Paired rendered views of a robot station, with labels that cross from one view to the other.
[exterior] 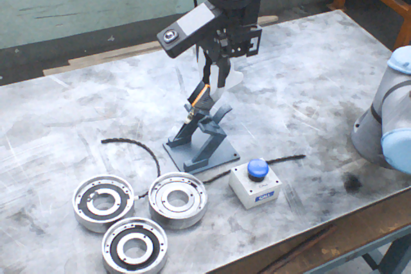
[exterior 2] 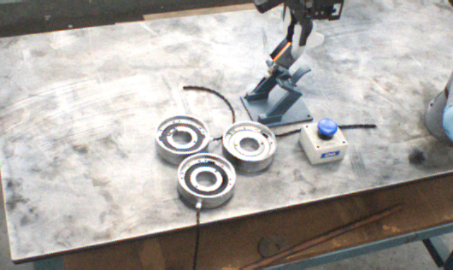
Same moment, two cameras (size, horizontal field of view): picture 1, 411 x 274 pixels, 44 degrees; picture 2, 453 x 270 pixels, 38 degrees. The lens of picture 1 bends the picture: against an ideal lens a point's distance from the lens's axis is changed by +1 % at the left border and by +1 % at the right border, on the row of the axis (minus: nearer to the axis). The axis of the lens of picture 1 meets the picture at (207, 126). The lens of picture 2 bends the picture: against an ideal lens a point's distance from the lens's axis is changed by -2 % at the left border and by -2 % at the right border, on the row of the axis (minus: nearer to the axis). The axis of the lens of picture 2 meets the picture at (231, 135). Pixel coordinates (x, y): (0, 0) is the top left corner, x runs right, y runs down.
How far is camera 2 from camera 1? 0.37 m
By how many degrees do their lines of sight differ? 5
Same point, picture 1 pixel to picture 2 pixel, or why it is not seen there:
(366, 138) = (437, 117)
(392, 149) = (450, 120)
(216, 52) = (301, 13)
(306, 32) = (400, 10)
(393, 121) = not seen: outside the picture
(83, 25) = not seen: outside the picture
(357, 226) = (422, 209)
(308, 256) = (368, 230)
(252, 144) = (326, 109)
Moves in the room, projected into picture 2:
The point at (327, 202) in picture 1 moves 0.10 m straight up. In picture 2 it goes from (389, 169) to (403, 134)
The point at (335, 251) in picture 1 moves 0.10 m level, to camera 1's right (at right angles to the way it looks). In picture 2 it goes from (396, 229) to (437, 239)
